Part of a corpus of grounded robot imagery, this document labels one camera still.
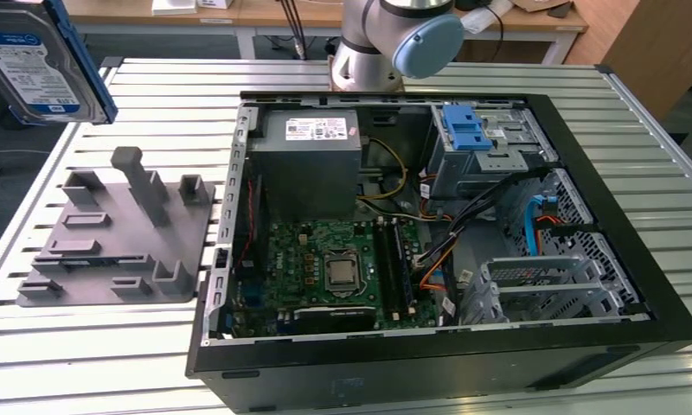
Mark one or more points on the black open PC case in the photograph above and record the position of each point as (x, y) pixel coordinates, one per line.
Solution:
(381, 380)

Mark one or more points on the grey parts rack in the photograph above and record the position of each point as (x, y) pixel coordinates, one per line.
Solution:
(122, 242)

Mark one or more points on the wooden desk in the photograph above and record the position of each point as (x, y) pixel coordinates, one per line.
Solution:
(150, 19)

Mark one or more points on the blue drive latch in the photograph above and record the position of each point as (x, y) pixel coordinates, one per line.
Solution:
(465, 129)

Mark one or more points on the RAM stick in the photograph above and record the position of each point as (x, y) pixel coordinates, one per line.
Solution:
(405, 268)

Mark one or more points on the small white box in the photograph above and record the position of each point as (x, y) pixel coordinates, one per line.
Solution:
(217, 3)

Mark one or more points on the large white box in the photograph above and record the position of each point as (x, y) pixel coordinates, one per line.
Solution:
(174, 6)

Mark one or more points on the hard disk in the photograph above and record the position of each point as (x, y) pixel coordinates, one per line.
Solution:
(35, 65)

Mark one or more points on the grey optical drive cage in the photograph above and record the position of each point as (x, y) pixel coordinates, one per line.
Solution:
(455, 173)

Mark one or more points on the white plastic device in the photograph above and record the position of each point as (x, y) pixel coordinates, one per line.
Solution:
(485, 15)

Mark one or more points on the grey metal disk bay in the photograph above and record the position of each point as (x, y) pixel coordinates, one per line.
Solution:
(554, 294)

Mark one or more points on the brown cardboard piece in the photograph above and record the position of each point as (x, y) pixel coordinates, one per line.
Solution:
(539, 5)

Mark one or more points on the CPU in socket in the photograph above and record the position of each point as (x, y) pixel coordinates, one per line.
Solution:
(342, 273)

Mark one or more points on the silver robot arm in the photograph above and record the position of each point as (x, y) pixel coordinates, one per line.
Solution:
(363, 65)

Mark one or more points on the green motherboard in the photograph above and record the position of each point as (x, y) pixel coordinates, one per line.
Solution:
(301, 242)

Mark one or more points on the black graphics card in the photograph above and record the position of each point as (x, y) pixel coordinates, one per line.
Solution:
(335, 320)

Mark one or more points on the grey power supply unit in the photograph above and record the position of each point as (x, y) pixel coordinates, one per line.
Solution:
(306, 181)

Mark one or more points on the wooden cabinet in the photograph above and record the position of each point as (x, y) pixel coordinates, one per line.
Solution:
(658, 52)

